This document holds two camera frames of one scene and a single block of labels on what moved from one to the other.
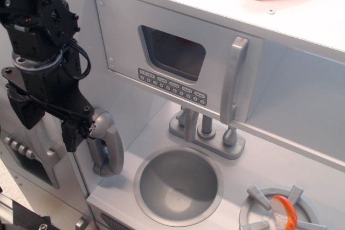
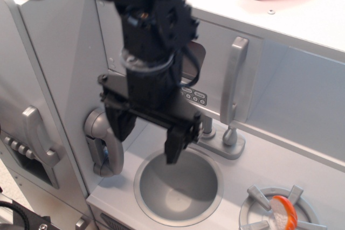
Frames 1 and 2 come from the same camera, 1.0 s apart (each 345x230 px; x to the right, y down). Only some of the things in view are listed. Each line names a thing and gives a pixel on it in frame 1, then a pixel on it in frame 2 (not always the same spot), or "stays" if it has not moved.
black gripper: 56,90 → 153,93
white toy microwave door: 214,67 stays
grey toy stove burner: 256,214 stays
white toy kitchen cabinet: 213,107 stays
